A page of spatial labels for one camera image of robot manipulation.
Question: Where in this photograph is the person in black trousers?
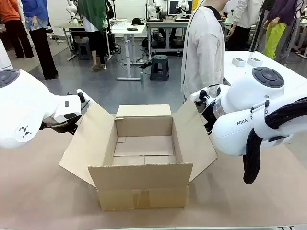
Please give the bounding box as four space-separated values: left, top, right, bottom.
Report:
226 0 261 51

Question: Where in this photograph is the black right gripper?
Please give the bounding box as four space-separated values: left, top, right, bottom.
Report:
201 101 217 135

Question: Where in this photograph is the brown cardboard box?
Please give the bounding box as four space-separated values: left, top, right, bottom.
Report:
59 100 218 212

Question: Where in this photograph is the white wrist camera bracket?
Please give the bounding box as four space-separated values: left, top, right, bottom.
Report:
190 84 219 106

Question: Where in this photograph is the dark square stool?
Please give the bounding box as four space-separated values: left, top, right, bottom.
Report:
77 41 92 60

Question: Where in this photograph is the black braided cable sleeve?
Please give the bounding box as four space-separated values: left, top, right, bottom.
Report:
243 97 307 184

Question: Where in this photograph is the person in lime trousers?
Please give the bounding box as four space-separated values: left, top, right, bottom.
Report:
262 0 299 61

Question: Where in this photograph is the person in blue top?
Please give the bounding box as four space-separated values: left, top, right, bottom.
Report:
20 0 59 80

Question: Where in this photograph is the black camera pole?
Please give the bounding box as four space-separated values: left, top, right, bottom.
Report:
248 0 271 53

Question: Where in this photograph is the wooden top table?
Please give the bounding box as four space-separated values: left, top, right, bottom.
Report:
54 23 84 62

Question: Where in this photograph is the grey plastic stool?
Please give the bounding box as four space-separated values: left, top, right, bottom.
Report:
150 55 170 81

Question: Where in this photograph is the person in grey trousers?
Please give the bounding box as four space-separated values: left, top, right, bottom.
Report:
279 0 303 64

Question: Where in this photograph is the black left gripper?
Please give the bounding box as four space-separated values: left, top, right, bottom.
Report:
39 115 83 135

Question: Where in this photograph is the white rounded-corner table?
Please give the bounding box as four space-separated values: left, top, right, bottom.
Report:
223 50 307 87

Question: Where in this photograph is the white standing desk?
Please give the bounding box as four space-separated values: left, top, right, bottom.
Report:
110 23 147 81

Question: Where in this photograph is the metal frame robot table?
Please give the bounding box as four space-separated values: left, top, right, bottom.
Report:
145 18 196 59

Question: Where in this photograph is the person in orange top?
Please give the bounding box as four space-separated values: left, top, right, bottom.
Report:
0 0 35 59

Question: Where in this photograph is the person in green top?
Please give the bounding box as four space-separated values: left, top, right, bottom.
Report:
78 0 108 72

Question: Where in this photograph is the person in white shirt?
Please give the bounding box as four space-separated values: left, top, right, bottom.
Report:
180 0 228 104

